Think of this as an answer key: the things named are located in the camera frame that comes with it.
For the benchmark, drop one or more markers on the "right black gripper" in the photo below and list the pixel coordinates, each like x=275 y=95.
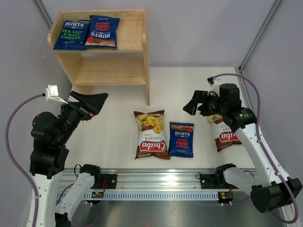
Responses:
x=201 y=97

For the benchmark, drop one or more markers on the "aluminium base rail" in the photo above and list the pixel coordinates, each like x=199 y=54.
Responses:
x=158 y=179

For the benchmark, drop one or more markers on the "Burts sea salt vinegar bag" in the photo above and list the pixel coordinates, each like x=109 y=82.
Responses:
x=73 y=35

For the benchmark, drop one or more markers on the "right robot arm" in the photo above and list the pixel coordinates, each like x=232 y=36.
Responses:
x=273 y=188

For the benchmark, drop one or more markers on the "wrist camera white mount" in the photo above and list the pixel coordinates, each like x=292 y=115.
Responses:
x=214 y=85
x=52 y=95

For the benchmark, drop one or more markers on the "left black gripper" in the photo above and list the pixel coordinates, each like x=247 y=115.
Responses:
x=90 y=105

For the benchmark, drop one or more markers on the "white slotted cable duct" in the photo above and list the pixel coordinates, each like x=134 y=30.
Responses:
x=152 y=196

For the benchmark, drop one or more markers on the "Burts spicy chilli bag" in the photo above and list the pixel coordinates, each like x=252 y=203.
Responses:
x=102 y=32
x=181 y=139

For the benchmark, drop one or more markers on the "centre Chuba cassava chips bag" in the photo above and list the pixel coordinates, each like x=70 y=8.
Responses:
x=151 y=135

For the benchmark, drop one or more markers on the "wooden two-tier shelf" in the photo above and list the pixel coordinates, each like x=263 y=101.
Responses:
x=127 y=65

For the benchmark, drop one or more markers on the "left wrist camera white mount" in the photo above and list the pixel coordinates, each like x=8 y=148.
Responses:
x=52 y=95

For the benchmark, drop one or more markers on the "chuba cassava chips bag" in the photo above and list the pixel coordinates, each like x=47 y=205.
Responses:
x=222 y=133
x=151 y=135

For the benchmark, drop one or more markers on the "right Chuba cassava chips bag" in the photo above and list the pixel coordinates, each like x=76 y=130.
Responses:
x=222 y=133

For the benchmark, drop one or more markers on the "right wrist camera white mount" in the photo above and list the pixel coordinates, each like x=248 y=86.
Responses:
x=214 y=85

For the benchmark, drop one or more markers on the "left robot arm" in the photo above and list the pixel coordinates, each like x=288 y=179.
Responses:
x=47 y=160

